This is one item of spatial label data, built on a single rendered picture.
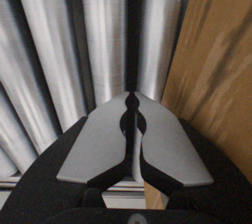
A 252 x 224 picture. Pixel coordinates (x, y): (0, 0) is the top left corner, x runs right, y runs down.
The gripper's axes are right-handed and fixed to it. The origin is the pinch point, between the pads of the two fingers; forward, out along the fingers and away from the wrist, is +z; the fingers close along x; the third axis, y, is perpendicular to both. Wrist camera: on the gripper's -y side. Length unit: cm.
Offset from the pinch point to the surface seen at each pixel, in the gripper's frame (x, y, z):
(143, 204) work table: 4.9, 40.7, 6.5
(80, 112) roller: -7.6, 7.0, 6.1
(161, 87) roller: 4.0, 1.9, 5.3
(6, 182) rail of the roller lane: -30.1, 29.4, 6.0
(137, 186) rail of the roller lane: 2.5, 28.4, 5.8
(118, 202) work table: -2.3, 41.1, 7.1
